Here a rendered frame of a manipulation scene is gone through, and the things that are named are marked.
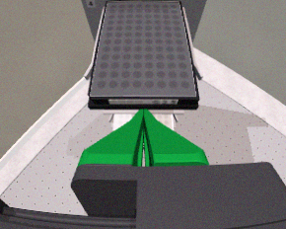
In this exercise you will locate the grey well plate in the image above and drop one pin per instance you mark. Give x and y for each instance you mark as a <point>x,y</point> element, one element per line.
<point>143,58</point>

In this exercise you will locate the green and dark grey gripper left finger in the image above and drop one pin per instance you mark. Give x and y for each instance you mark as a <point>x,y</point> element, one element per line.
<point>122,146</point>

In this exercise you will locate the grey flat base plate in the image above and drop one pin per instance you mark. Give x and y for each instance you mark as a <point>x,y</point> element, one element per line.
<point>228,132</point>

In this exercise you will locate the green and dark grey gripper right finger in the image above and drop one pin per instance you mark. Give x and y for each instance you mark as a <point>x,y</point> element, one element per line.
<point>168,148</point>

